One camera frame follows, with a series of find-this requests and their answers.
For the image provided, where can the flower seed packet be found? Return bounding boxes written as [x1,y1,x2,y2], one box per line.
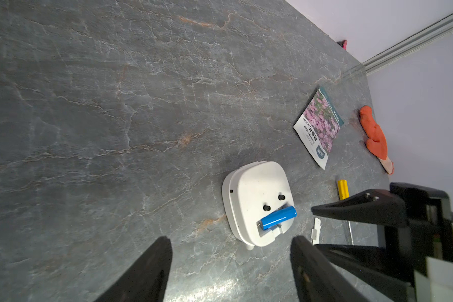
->
[293,86,344,169]

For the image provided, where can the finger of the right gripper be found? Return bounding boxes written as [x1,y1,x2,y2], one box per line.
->
[316,244,415,301]
[311,190,406,228]

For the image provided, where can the pink small ball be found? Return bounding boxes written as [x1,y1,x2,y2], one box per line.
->
[337,40,347,50]

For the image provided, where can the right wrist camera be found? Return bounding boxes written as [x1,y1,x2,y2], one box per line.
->
[413,222,453,302]

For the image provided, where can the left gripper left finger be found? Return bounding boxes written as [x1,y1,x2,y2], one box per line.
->
[96,236,173,301]

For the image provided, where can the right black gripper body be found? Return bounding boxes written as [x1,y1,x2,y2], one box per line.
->
[378,182,453,284]

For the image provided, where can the yellow handled screwdriver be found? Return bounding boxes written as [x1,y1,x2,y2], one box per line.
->
[336,179,355,246]

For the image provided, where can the white square alarm clock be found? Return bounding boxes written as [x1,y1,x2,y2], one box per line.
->
[222,161,295,250]

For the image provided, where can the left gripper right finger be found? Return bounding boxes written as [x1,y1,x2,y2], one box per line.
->
[290,236,367,301]

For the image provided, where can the blue battery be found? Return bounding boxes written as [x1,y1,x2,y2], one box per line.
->
[260,206,297,230]

